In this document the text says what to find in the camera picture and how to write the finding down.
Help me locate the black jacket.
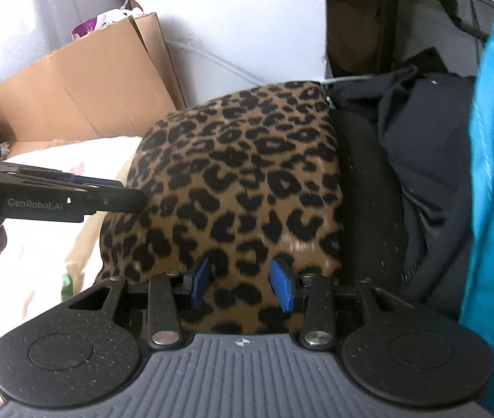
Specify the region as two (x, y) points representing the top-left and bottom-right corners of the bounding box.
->
(326, 64), (479, 311)

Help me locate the grey padded panel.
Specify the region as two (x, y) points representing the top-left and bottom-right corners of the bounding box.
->
(0, 0), (131, 94)

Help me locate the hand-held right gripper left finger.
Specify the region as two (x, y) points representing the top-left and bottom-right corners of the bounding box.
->
(66, 256), (212, 351)

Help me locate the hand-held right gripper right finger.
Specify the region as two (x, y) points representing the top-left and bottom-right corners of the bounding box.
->
(270, 258), (406, 351)

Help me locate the long brown cardboard sheet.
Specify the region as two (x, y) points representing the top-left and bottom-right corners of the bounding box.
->
(0, 11), (187, 158)

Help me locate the dark furniture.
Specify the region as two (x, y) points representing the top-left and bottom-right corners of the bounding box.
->
(324, 0), (494, 80)

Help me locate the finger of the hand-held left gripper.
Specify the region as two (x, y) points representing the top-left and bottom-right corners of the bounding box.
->
(79, 186), (149, 215)
(9, 163), (125, 190)

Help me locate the leopard print garment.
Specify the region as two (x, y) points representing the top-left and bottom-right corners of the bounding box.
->
(94, 80), (345, 341)

